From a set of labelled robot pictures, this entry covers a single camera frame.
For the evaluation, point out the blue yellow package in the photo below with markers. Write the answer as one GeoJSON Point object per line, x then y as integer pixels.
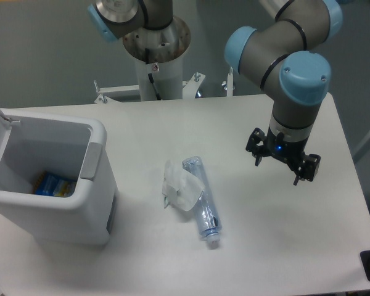
{"type": "Point", "coordinates": [50, 184]}

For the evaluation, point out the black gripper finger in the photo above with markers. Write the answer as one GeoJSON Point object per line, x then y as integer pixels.
{"type": "Point", "coordinates": [307, 168]}
{"type": "Point", "coordinates": [256, 145]}

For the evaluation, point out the clear plastic bottle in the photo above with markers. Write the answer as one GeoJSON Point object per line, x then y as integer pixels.
{"type": "Point", "coordinates": [205, 212]}

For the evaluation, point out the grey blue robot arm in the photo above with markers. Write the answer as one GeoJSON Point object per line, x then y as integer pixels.
{"type": "Point", "coordinates": [279, 60]}

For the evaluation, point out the white pedestal base frame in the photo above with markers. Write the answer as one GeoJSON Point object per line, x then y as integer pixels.
{"type": "Point", "coordinates": [152, 89]}

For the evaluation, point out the white open trash can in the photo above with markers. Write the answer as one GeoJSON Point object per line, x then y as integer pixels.
{"type": "Point", "coordinates": [32, 143]}

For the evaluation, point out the white paper wrapper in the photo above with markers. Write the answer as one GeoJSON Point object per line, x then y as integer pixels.
{"type": "Point", "coordinates": [180, 188]}

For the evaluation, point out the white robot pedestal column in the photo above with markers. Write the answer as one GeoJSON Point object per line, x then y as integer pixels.
{"type": "Point", "coordinates": [160, 52]}

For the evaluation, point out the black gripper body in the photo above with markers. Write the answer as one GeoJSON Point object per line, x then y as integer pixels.
{"type": "Point", "coordinates": [290, 153]}

